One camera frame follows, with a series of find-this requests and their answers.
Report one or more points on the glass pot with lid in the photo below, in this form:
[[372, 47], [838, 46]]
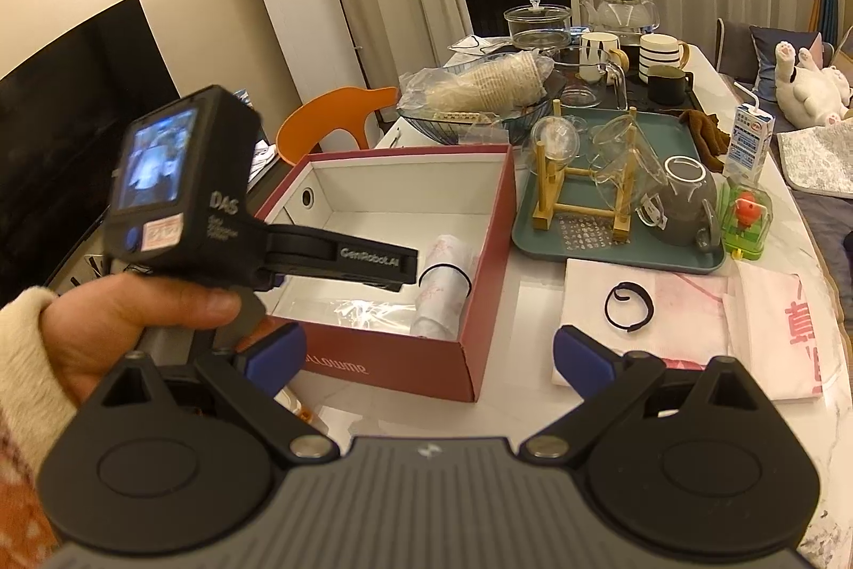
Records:
[[536, 26]]

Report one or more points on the blue white packets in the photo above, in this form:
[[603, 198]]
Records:
[[263, 156]]

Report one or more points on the orange white small packet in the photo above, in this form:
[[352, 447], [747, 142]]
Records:
[[300, 406]]

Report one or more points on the clear glass cup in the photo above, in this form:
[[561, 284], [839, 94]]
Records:
[[556, 139], [643, 176], [616, 136]]

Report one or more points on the black television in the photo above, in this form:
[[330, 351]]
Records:
[[66, 109]]

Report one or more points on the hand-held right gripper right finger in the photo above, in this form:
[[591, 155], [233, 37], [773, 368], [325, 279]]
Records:
[[586, 360]]

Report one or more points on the white bag red characters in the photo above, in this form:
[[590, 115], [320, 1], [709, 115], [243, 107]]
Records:
[[753, 329]]

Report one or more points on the green toy with orange figure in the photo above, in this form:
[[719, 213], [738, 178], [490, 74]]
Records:
[[746, 216]]

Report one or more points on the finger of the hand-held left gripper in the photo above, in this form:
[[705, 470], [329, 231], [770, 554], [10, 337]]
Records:
[[346, 262]]

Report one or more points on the orange chair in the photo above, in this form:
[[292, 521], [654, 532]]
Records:
[[320, 122]]

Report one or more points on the stack of paper cups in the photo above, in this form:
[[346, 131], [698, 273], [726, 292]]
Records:
[[493, 76]]

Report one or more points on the grey patterned cloth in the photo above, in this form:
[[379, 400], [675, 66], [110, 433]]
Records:
[[819, 156]]

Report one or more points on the person's left hand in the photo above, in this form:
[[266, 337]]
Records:
[[113, 322]]

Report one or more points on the blue cushion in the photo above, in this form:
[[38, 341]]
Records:
[[763, 56]]

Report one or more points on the white plush cat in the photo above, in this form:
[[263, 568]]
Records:
[[810, 82]]

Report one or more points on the wooden cup rack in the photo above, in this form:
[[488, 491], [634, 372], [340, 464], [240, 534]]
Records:
[[586, 207]]

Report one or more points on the dark tea tray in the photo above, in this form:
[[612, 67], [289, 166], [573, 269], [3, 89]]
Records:
[[636, 89]]

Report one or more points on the black white striped mug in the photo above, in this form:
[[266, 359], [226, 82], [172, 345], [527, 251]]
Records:
[[660, 56]]

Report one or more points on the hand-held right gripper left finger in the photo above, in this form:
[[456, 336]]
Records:
[[273, 357]]

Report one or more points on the clear glass pitcher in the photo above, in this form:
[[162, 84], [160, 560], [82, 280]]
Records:
[[590, 89]]

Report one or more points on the grey sofa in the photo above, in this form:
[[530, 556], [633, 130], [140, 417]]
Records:
[[819, 222]]

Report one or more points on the red cardboard box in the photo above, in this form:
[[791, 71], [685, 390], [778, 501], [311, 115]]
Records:
[[386, 366]]

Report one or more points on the brown cloth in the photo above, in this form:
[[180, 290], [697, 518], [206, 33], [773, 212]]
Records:
[[706, 132]]

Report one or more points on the white blue milk carton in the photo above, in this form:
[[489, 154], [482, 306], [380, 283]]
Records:
[[750, 142]]

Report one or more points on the teal tray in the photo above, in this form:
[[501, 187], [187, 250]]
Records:
[[656, 132]]

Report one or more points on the glass teapot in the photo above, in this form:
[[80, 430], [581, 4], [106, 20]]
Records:
[[620, 16]]

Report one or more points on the grey mug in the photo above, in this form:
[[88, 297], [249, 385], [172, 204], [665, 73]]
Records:
[[680, 209]]

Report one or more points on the dark cup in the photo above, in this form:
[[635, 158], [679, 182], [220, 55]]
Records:
[[666, 88]]

